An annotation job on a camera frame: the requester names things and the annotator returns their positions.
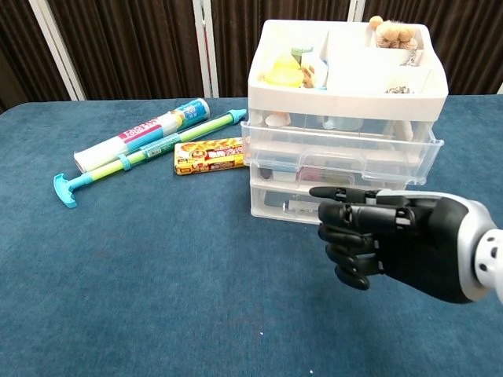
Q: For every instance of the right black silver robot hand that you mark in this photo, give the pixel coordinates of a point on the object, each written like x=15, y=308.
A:
x=424, y=243

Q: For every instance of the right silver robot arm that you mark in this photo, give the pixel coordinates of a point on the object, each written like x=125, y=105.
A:
x=491, y=263

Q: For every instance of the transparent bottom drawer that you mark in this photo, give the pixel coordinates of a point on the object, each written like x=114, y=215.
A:
x=275, y=204

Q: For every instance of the transparent middle drawer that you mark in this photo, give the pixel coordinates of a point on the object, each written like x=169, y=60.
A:
x=283, y=176

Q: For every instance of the white plastic drawer organizer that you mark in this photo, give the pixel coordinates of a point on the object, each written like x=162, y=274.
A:
x=353, y=98

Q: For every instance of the yellow snack packet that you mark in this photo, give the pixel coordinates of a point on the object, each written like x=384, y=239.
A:
x=208, y=157

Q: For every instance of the pile of binder clips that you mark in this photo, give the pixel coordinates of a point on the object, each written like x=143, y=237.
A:
x=399, y=90

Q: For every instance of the small white round object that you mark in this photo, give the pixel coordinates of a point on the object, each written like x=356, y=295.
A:
x=275, y=118

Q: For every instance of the small white carton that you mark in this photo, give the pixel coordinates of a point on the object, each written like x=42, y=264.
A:
x=314, y=72

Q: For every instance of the dark brown curtain panel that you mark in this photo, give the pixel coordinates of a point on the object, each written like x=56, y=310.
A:
x=467, y=43
x=129, y=47
x=23, y=59
x=243, y=23

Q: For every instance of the brown plush bear toy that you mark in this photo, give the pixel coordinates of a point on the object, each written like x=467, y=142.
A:
x=393, y=33

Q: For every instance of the yellow toy in tray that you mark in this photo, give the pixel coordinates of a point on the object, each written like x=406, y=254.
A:
x=283, y=77

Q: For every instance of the small bright yellow round item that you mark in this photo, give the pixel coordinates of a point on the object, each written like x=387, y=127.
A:
x=287, y=62

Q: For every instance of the blue felt table mat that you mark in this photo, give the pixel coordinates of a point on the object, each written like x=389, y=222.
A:
x=157, y=275

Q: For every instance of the green blue water pump toy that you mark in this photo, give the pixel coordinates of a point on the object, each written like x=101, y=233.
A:
x=157, y=149

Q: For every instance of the white plastic wrap roll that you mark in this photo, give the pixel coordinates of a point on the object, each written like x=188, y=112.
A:
x=141, y=133

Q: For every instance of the white partition post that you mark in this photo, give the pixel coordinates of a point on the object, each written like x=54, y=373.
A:
x=59, y=51
x=357, y=9
x=206, y=51

